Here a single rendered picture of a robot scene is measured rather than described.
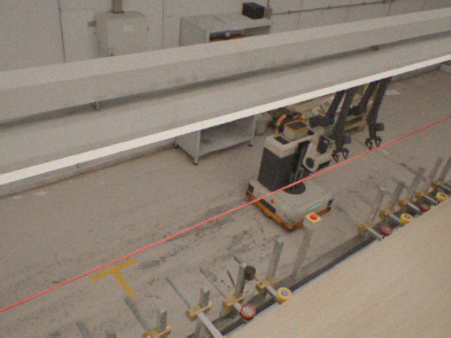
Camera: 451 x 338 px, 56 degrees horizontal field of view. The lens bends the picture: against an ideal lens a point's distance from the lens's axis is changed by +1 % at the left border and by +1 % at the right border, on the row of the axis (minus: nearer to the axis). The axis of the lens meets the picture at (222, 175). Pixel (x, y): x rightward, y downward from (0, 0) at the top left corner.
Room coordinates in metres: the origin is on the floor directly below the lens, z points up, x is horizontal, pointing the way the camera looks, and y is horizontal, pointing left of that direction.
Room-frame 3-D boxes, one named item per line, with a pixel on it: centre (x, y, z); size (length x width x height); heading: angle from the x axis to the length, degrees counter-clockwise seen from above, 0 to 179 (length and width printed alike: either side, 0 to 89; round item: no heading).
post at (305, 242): (1.90, -0.55, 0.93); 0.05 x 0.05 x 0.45; 43
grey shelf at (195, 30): (4.52, 0.15, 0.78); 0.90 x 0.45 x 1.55; 133
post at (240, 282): (1.56, -0.18, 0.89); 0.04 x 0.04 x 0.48; 43
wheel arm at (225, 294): (1.59, -0.09, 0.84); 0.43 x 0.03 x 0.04; 43
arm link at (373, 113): (3.31, -1.18, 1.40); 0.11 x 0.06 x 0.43; 132
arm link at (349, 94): (3.02, -0.86, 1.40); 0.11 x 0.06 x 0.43; 132
